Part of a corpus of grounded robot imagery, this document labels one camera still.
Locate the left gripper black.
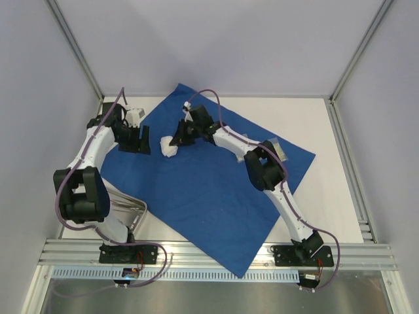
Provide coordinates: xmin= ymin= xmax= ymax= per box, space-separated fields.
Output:
xmin=115 ymin=123 xmax=151 ymax=154

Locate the white gauze pad large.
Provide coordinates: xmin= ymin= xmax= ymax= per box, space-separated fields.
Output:
xmin=160 ymin=136 xmax=178 ymax=158

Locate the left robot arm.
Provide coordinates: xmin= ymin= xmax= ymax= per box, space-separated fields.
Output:
xmin=53 ymin=118 xmax=151 ymax=262

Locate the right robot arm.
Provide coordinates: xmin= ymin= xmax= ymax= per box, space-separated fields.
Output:
xmin=170 ymin=101 xmax=323 ymax=265

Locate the blue surgical drape cloth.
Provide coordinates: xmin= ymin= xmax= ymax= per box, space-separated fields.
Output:
xmin=100 ymin=83 xmax=317 ymax=279

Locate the stainless steel instrument tray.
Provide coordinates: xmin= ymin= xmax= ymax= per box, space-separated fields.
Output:
xmin=106 ymin=186 xmax=148 ymax=233

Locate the green packet in plastic left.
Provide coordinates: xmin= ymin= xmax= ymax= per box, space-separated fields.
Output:
xmin=236 ymin=141 xmax=249 ymax=163

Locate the green packet in plastic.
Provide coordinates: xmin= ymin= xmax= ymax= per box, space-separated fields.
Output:
xmin=236 ymin=141 xmax=249 ymax=163
xmin=262 ymin=137 xmax=288 ymax=162

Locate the green packet in plastic right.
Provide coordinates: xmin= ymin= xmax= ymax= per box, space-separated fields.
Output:
xmin=262 ymin=137 xmax=288 ymax=162

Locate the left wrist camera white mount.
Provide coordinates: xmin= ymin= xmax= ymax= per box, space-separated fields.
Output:
xmin=125 ymin=107 xmax=145 ymax=128

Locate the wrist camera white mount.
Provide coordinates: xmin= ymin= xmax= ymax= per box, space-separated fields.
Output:
xmin=182 ymin=101 xmax=193 ymax=122
xmin=125 ymin=107 xmax=145 ymax=128

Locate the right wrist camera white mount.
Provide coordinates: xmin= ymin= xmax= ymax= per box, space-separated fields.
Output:
xmin=182 ymin=101 xmax=193 ymax=122

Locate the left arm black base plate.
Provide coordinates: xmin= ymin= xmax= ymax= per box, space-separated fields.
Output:
xmin=99 ymin=244 xmax=158 ymax=265

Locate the slotted cable duct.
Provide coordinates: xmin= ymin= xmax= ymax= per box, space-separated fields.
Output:
xmin=51 ymin=266 xmax=300 ymax=283

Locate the aluminium front rail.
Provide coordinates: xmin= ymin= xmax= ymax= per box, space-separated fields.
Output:
xmin=38 ymin=239 xmax=397 ymax=271

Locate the aluminium frame post left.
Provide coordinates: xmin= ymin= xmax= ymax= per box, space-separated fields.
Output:
xmin=45 ymin=0 xmax=104 ymax=101

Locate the aluminium frame post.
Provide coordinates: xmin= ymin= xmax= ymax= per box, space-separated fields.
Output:
xmin=329 ymin=0 xmax=395 ymax=104
xmin=45 ymin=0 xmax=104 ymax=101

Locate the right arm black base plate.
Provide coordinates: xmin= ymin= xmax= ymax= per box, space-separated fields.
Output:
xmin=270 ymin=245 xmax=335 ymax=267

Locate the aluminium side rail right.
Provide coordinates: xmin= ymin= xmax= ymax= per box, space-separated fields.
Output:
xmin=326 ymin=99 xmax=376 ymax=243

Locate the aluminium frame post right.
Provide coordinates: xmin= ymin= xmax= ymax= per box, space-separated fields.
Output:
xmin=329 ymin=0 xmax=395 ymax=104

